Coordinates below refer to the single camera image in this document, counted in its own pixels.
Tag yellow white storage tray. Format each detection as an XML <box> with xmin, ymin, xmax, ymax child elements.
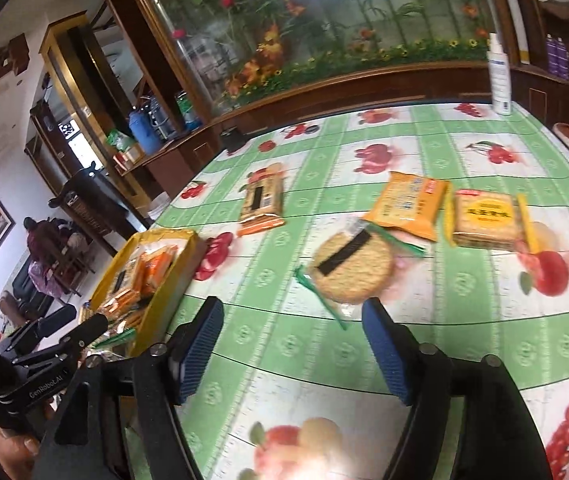
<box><xmin>88</xmin><ymin>228</ymin><xmax>206</xmax><ymax>356</ymax></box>

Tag orange label cracker pack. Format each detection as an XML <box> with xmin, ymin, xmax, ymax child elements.
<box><xmin>134</xmin><ymin>245</ymin><xmax>177</xmax><ymax>298</ymax></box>

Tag round cracker pack green ends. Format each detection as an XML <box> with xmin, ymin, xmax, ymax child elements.
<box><xmin>293</xmin><ymin>219</ymin><xmax>428</xmax><ymax>330</ymax></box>

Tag barcode cracker pack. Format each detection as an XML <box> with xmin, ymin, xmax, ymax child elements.
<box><xmin>237</xmin><ymin>174</ymin><xmax>285</xmax><ymax>237</ymax></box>

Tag orange yellow snack bag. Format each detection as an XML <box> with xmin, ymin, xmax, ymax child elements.
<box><xmin>363</xmin><ymin>171</ymin><xmax>449</xmax><ymax>242</ymax></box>

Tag brown text cracker pack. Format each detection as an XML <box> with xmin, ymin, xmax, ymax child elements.
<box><xmin>103</xmin><ymin>252</ymin><xmax>146</xmax><ymax>313</ymax></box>

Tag operator left hand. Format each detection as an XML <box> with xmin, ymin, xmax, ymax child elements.
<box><xmin>0</xmin><ymin>428</ymin><xmax>40</xmax><ymax>480</ymax></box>

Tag seated person in background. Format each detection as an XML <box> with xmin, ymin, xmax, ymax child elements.
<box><xmin>23</xmin><ymin>217</ymin><xmax>88</xmax><ymax>299</ymax></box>

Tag dark wooden chair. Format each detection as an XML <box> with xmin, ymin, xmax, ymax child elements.
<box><xmin>48</xmin><ymin>164</ymin><xmax>151</xmax><ymax>257</ymax></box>

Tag green snack bag on shelf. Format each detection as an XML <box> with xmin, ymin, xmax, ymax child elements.
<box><xmin>106</xmin><ymin>128</ymin><xmax>136</xmax><ymax>153</ymax></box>

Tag square yellow label cracker pack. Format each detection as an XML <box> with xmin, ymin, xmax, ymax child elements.
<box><xmin>443</xmin><ymin>188</ymin><xmax>539</xmax><ymax>254</ymax></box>

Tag blue water jug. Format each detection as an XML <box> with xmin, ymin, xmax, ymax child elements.
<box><xmin>128</xmin><ymin>110</ymin><xmax>163</xmax><ymax>155</ymax></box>

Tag small black box on table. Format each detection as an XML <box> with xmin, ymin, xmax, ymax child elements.
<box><xmin>219</xmin><ymin>127</ymin><xmax>248</xmax><ymax>154</ymax></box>

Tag flower glass display cabinet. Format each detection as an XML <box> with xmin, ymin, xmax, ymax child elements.
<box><xmin>109</xmin><ymin>0</ymin><xmax>522</xmax><ymax>122</ymax></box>

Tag white spray bottle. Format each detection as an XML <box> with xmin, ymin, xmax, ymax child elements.
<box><xmin>487</xmin><ymin>32</ymin><xmax>511</xmax><ymax>116</ymax></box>

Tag purple bottles on shelf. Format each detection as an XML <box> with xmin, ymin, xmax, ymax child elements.
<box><xmin>546</xmin><ymin>34</ymin><xmax>569</xmax><ymax>80</ymax></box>

